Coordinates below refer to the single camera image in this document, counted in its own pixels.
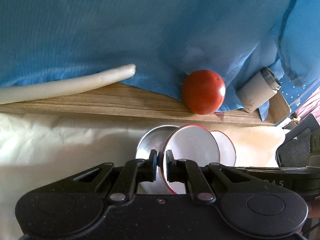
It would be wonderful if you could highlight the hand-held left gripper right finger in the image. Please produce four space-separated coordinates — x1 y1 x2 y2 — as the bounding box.
164 149 270 202

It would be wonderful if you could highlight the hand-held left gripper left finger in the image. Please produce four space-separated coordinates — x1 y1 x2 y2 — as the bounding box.
49 149 158 203

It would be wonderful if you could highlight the stainless steel bowl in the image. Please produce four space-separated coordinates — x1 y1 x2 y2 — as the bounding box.
135 125 180 165

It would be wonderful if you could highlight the plain white red-rimmed bowl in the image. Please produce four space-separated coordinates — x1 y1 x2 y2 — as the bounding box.
162 124 221 195

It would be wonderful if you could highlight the floral white red-rimmed bowl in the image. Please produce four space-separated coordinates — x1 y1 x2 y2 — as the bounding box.
209 130 237 167

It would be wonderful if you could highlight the person's right hand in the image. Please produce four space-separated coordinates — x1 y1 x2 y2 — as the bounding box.
307 201 320 219

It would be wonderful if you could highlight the black ribbed device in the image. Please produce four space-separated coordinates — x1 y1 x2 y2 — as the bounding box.
275 114 320 168

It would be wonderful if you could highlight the wooden shelf board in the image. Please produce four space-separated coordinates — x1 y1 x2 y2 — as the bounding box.
0 82 292 127

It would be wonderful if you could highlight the pink patterned bedding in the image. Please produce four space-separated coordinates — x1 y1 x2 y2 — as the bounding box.
291 90 320 125

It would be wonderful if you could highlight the red tomato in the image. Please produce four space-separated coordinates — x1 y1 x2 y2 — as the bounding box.
182 70 226 115

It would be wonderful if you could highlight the blue polka dot cloth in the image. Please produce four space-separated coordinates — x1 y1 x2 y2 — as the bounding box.
277 75 320 108

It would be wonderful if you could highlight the white thermos bottle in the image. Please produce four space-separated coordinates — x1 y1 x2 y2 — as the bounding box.
236 67 282 113

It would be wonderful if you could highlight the cream table cover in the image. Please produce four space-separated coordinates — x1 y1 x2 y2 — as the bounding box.
0 112 287 230

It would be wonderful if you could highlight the white stick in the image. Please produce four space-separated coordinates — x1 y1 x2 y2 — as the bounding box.
0 64 136 105

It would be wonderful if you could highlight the blue shirt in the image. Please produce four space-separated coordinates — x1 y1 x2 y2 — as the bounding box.
0 0 320 120

